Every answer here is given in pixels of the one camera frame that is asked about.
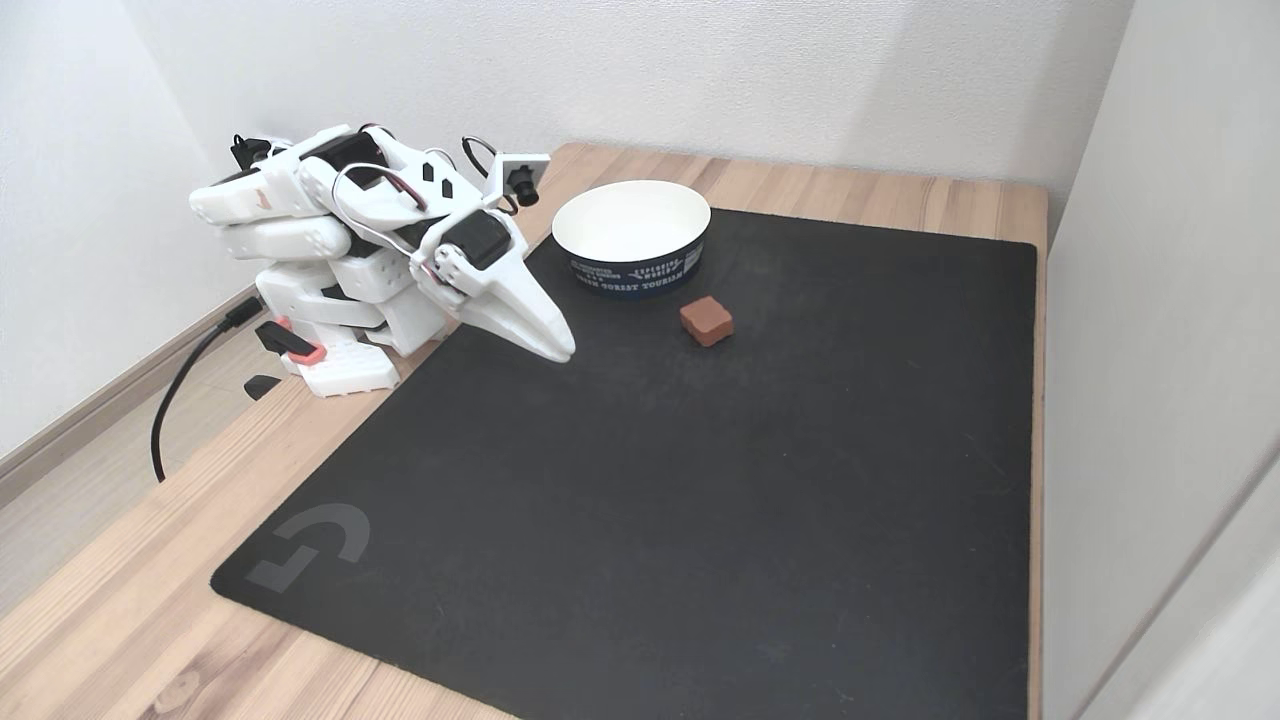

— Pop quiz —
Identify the brown toy cube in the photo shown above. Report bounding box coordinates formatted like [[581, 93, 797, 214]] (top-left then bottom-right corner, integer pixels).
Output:
[[679, 296, 735, 348]]

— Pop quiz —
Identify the white paper bowl navy band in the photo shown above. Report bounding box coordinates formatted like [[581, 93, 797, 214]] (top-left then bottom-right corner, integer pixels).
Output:
[[551, 180, 713, 298]]

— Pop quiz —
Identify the black orange table clamp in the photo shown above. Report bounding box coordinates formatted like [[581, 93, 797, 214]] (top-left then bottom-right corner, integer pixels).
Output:
[[243, 315, 327, 402]]

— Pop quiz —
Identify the black power adapter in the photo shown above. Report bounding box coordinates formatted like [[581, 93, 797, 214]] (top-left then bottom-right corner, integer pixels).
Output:
[[230, 133, 291, 171]]

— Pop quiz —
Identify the black mouse mat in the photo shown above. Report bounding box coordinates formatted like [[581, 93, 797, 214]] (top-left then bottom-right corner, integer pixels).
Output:
[[210, 208, 1039, 720]]

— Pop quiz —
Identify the grey baseboard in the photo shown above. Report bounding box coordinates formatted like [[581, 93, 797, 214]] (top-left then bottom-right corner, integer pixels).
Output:
[[0, 283, 263, 506]]

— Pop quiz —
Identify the black camera cable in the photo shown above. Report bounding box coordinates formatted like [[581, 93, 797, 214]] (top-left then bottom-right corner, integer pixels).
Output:
[[460, 134, 521, 215]]

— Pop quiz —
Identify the red white servo wire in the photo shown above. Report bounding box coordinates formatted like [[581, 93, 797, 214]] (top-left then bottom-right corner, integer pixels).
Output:
[[332, 158, 443, 266]]

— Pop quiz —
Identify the black cable with plug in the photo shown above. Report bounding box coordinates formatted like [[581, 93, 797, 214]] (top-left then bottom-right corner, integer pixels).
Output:
[[150, 295, 267, 484]]

